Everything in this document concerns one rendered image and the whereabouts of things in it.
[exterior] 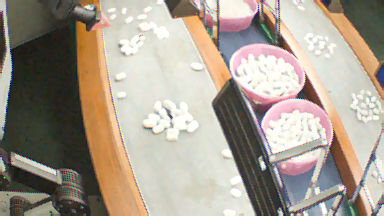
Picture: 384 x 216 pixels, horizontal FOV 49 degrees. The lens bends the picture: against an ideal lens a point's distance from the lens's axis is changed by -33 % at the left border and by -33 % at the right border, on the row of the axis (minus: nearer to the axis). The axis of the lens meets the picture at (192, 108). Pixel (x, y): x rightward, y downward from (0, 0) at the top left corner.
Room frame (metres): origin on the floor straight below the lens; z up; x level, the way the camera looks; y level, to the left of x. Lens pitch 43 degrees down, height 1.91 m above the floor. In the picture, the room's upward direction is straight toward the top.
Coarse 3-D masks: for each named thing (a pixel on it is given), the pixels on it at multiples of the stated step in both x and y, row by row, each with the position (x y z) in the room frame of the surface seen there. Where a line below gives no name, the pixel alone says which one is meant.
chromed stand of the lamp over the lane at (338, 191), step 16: (304, 144) 0.72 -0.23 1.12; (320, 144) 0.72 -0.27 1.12; (272, 160) 0.69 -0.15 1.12; (320, 160) 0.73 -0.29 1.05; (320, 192) 0.58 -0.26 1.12; (336, 192) 0.58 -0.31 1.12; (288, 208) 0.55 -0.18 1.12; (304, 208) 0.55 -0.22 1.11; (320, 208) 0.65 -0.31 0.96; (336, 208) 0.58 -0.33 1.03
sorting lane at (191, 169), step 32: (128, 0) 1.89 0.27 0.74; (128, 32) 1.62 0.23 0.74; (128, 64) 1.43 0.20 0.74; (160, 64) 1.42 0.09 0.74; (128, 96) 1.28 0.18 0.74; (160, 96) 1.28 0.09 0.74; (192, 96) 1.28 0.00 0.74; (128, 128) 1.15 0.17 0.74; (160, 160) 1.04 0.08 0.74; (192, 160) 1.04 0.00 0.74; (224, 160) 1.04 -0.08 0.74; (160, 192) 0.92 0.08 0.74; (192, 192) 0.92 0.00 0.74; (224, 192) 0.92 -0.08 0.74
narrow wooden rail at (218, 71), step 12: (192, 24) 1.62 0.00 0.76; (192, 36) 1.55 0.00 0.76; (204, 36) 1.54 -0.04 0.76; (204, 48) 1.47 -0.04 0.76; (216, 48) 1.48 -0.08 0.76; (204, 60) 1.42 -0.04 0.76; (216, 60) 1.41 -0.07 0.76; (216, 72) 1.36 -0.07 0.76; (228, 72) 1.36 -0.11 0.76; (216, 84) 1.31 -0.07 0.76
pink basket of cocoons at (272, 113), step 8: (280, 104) 1.22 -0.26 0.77; (288, 104) 1.23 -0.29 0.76; (296, 104) 1.23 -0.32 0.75; (304, 104) 1.23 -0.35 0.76; (312, 104) 1.22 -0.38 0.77; (272, 112) 1.20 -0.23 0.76; (280, 112) 1.21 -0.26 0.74; (288, 112) 1.22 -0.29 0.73; (304, 112) 1.22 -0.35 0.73; (312, 112) 1.21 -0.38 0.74; (320, 112) 1.19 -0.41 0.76; (264, 120) 1.16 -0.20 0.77; (320, 120) 1.18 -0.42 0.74; (328, 120) 1.15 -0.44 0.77; (264, 128) 1.14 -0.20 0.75; (328, 128) 1.13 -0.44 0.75; (328, 136) 1.10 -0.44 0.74; (312, 160) 0.98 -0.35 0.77; (280, 168) 1.02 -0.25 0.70; (288, 168) 1.00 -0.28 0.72; (296, 168) 0.99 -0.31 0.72; (304, 168) 1.00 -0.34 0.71
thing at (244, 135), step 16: (224, 96) 0.90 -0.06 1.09; (240, 96) 0.87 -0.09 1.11; (224, 112) 0.87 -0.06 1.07; (240, 112) 0.84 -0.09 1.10; (224, 128) 0.84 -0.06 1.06; (240, 128) 0.81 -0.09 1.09; (256, 128) 0.79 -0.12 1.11; (240, 144) 0.78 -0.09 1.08; (256, 144) 0.75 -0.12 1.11; (240, 160) 0.75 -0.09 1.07; (256, 160) 0.72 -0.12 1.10; (240, 176) 0.72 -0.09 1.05; (256, 176) 0.68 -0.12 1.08; (272, 176) 0.65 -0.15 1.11; (256, 192) 0.65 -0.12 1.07; (272, 192) 0.62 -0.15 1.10; (256, 208) 0.61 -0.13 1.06; (272, 208) 0.58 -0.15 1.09
